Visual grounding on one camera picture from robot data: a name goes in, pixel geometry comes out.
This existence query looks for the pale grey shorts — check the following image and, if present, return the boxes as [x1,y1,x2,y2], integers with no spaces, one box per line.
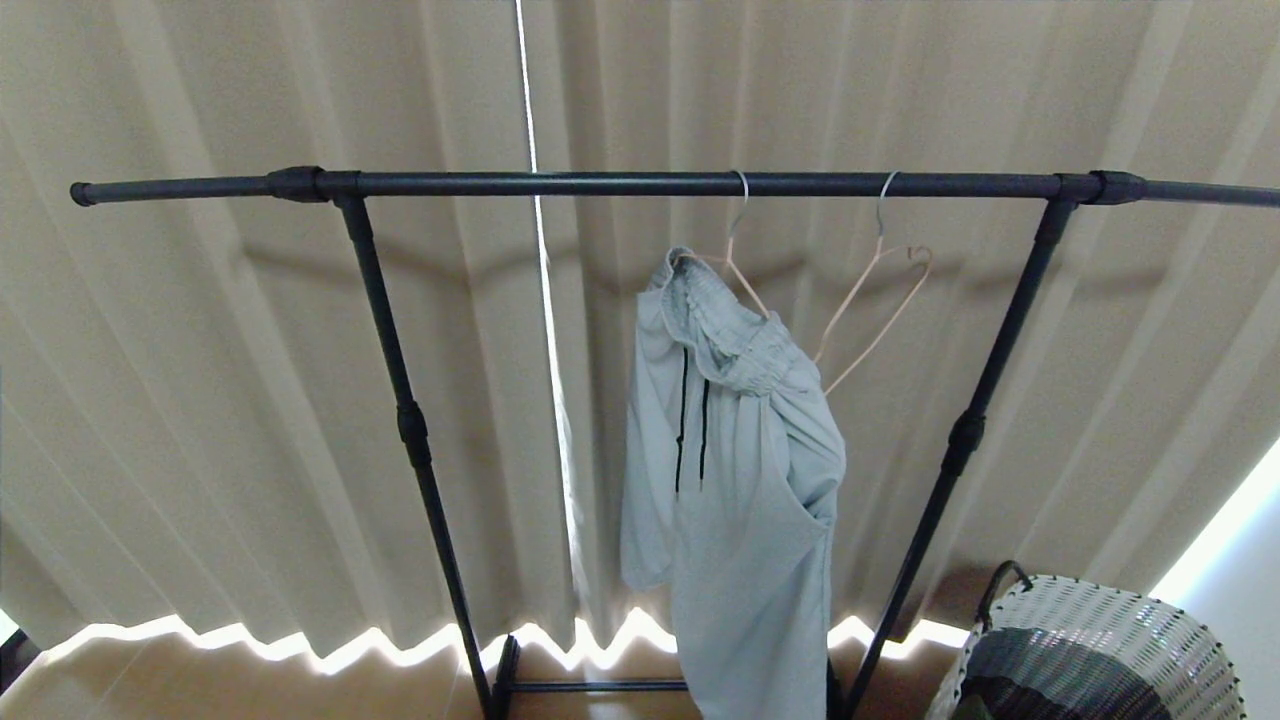
[620,247,848,720]

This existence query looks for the black clothes rack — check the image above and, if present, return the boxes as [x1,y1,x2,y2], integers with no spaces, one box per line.
[70,165,1280,720]

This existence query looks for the pink clothes hanger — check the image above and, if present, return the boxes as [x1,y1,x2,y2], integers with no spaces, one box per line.
[675,170,773,321]
[812,172,933,396]

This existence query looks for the white laundry basket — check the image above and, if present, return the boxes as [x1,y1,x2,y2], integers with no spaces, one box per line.
[925,560,1249,720]

